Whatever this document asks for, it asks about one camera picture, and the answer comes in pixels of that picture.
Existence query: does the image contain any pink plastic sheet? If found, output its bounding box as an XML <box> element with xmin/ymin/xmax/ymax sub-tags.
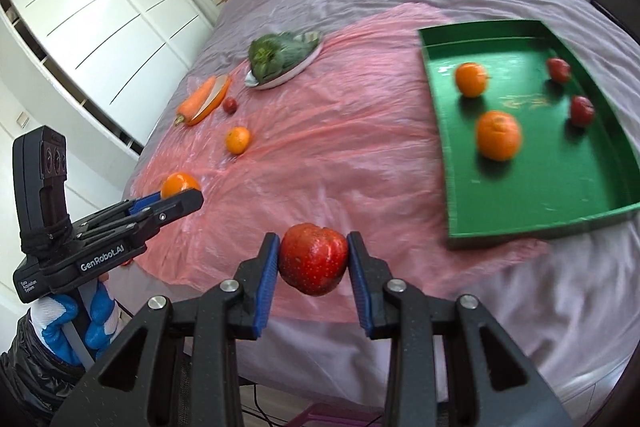
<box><xmin>122</xmin><ymin>2</ymin><xmax>551</xmax><ymax>323</ymax></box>

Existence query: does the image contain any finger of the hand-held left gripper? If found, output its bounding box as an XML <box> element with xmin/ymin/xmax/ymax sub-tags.
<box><xmin>79</xmin><ymin>189</ymin><xmax>205</xmax><ymax>259</ymax></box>
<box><xmin>74</xmin><ymin>192</ymin><xmax>163</xmax><ymax>236</ymax></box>

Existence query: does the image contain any orange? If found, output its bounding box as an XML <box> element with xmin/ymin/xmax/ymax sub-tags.
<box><xmin>454</xmin><ymin>62</ymin><xmax>489</xmax><ymax>98</ymax></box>
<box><xmin>225</xmin><ymin>127</ymin><xmax>252</xmax><ymax>156</ymax></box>
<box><xmin>160</xmin><ymin>172</ymin><xmax>202</xmax><ymax>200</ymax></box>
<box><xmin>475</xmin><ymin>110</ymin><xmax>523</xmax><ymax>162</ymax></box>

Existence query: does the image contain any person's left hand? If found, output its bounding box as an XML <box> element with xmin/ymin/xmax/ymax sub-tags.
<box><xmin>30</xmin><ymin>272</ymin><xmax>123</xmax><ymax>365</ymax></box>

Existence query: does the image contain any green rectangular tray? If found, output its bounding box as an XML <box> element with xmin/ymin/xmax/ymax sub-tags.
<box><xmin>418</xmin><ymin>20</ymin><xmax>640</xmax><ymax>251</ymax></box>

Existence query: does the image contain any green leafy vegetable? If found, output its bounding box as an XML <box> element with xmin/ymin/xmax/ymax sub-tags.
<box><xmin>248</xmin><ymin>32</ymin><xmax>321</xmax><ymax>82</ymax></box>

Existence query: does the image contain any orange oval plate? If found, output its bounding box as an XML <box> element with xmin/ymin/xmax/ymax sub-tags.
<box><xmin>187</xmin><ymin>74</ymin><xmax>233</xmax><ymax>126</ymax></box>

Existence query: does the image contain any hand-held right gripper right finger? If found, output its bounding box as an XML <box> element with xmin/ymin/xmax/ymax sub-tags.
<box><xmin>346</xmin><ymin>231</ymin><xmax>576</xmax><ymax>427</ymax></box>

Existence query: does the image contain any carrot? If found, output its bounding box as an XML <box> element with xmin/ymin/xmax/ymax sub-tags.
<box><xmin>174</xmin><ymin>76</ymin><xmax>218</xmax><ymax>126</ymax></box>

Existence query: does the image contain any dark mesh cloth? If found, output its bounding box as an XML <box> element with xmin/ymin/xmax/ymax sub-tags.
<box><xmin>172</xmin><ymin>347</ymin><xmax>198</xmax><ymax>427</ymax></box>

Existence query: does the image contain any white round plate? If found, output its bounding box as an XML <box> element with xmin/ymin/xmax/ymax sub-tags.
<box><xmin>245</xmin><ymin>32</ymin><xmax>325</xmax><ymax>90</ymax></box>

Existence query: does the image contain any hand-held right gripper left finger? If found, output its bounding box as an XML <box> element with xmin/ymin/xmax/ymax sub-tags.
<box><xmin>50</xmin><ymin>232</ymin><xmax>281</xmax><ymax>427</ymax></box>

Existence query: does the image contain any white sliding wardrobe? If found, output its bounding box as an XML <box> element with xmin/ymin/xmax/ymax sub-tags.
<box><xmin>0</xmin><ymin>0</ymin><xmax>216</xmax><ymax>158</ymax></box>

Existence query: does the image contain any pink plastic object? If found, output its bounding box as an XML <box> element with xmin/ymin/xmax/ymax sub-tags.
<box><xmin>285</xmin><ymin>404</ymin><xmax>386</xmax><ymax>427</ymax></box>

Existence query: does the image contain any black cable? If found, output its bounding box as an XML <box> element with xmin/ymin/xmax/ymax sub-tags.
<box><xmin>240</xmin><ymin>382</ymin><xmax>311</xmax><ymax>427</ymax></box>

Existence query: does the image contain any person's left forearm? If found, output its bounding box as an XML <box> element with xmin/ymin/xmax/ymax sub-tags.
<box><xmin>0</xmin><ymin>314</ymin><xmax>91</xmax><ymax>427</ymax></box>

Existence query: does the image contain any red apple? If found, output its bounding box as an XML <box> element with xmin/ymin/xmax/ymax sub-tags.
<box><xmin>546</xmin><ymin>57</ymin><xmax>572</xmax><ymax>84</ymax></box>
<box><xmin>569</xmin><ymin>95</ymin><xmax>596</xmax><ymax>128</ymax></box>
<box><xmin>278</xmin><ymin>223</ymin><xmax>349</xmax><ymax>297</ymax></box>

